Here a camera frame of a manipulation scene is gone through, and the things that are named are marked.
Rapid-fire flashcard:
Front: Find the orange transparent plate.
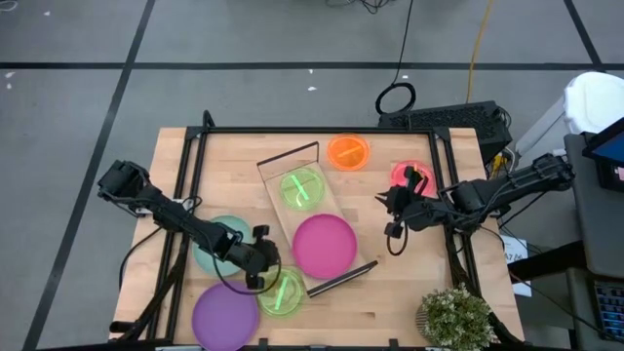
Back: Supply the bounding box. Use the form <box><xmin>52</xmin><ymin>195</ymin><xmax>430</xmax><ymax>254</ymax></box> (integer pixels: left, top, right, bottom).
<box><xmin>326</xmin><ymin>134</ymin><xmax>371</xmax><ymax>173</ymax></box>

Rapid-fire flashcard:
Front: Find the teal opaque plate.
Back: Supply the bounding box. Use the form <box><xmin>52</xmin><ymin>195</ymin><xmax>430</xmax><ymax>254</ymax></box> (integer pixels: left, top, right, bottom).
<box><xmin>192</xmin><ymin>214</ymin><xmax>254</xmax><ymax>279</ymax></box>

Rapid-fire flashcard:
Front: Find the grey desk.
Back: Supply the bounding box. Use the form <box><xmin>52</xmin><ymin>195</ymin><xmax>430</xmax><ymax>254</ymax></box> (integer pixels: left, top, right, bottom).
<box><xmin>565</xmin><ymin>132</ymin><xmax>624</xmax><ymax>280</ymax></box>

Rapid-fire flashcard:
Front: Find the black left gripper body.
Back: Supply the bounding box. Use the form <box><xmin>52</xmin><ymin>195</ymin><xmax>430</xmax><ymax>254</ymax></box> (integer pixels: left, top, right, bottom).
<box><xmin>227</xmin><ymin>224</ymin><xmax>271</xmax><ymax>291</ymax></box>

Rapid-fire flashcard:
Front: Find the left wrist black cable loop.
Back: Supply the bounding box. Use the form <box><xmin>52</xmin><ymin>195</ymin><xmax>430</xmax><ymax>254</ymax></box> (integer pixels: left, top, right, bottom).
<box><xmin>209</xmin><ymin>251</ymin><xmax>284</xmax><ymax>297</ymax></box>

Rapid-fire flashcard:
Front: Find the yellow cable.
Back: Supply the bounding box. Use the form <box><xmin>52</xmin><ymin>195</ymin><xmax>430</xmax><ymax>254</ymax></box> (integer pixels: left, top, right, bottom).
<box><xmin>465</xmin><ymin>0</ymin><xmax>496</xmax><ymax>104</ymax></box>

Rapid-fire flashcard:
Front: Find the red transparent plate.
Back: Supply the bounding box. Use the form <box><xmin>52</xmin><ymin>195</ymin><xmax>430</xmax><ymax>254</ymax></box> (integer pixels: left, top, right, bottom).
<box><xmin>389</xmin><ymin>160</ymin><xmax>438</xmax><ymax>199</ymax></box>

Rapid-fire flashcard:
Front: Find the pink opaque plate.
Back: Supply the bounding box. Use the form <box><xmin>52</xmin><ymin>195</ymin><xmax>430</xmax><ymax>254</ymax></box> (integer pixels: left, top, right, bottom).
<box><xmin>291</xmin><ymin>213</ymin><xmax>359</xmax><ymax>281</ymax></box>

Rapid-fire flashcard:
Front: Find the dark keyboard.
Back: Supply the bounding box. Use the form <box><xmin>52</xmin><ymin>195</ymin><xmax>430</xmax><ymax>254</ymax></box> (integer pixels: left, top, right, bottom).
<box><xmin>592</xmin><ymin>281</ymin><xmax>624</xmax><ymax>342</ymax></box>

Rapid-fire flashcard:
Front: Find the white bin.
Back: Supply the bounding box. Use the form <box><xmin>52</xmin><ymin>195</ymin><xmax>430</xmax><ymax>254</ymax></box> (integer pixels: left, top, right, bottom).
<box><xmin>515</xmin><ymin>71</ymin><xmax>624</xmax><ymax>157</ymax></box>

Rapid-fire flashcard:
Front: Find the black desktop computer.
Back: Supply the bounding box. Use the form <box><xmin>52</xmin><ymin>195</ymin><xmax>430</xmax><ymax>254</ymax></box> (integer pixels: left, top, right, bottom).
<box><xmin>377</xmin><ymin>99</ymin><xmax>514</xmax><ymax>165</ymax></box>

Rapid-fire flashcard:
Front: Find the green transparent plate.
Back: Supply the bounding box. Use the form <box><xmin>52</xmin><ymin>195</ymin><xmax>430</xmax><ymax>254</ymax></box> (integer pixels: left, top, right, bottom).
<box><xmin>256</xmin><ymin>265</ymin><xmax>307</xmax><ymax>319</ymax></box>
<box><xmin>279</xmin><ymin>166</ymin><xmax>327</xmax><ymax>212</ymax></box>

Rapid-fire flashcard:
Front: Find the purple opaque plate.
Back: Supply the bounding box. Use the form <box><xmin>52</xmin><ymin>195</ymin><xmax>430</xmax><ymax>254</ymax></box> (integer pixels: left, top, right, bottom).
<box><xmin>191</xmin><ymin>281</ymin><xmax>260</xmax><ymax>351</ymax></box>

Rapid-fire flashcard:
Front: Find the white paper sheet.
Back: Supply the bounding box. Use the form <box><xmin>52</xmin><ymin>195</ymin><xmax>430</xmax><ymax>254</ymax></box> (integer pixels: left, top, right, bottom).
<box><xmin>499</xmin><ymin>235</ymin><xmax>532</xmax><ymax>297</ymax></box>

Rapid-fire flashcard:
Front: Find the black cable with coiled loop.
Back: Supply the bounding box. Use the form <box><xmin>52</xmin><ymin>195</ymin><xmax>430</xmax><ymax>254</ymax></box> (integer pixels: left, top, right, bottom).
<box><xmin>373</xmin><ymin>0</ymin><xmax>418</xmax><ymax>117</ymax></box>

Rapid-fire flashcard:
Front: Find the right wrist black cable loop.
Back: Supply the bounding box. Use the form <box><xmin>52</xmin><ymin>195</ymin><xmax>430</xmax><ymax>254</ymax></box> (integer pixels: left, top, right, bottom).
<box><xmin>384</xmin><ymin>221</ymin><xmax>411</xmax><ymax>257</ymax></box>

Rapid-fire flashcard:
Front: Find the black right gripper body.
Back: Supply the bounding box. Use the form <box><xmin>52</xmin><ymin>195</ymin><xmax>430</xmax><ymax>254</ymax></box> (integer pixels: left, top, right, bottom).
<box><xmin>384</xmin><ymin>166</ymin><xmax>443</xmax><ymax>239</ymax></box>

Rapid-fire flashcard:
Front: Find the wrist black cable loop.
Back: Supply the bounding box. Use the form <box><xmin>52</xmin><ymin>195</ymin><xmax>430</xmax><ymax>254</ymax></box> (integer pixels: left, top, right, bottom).
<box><xmin>209</xmin><ymin>251</ymin><xmax>284</xmax><ymax>297</ymax></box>
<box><xmin>384</xmin><ymin>221</ymin><xmax>411</xmax><ymax>257</ymax></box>

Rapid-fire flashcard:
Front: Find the dark device blue screen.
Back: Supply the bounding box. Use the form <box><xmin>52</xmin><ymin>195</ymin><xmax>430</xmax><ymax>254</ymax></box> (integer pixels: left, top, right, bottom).
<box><xmin>582</xmin><ymin>116</ymin><xmax>624</xmax><ymax>192</ymax></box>

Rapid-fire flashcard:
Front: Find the potted plant striped pot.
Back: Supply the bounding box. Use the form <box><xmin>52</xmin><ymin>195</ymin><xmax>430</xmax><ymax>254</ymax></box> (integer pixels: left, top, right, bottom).
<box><xmin>414</xmin><ymin>285</ymin><xmax>498</xmax><ymax>350</ymax></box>

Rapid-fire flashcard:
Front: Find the black cable tangle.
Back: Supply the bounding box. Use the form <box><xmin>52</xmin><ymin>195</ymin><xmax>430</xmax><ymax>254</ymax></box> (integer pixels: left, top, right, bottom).
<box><xmin>325</xmin><ymin>0</ymin><xmax>397</xmax><ymax>15</ymax></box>

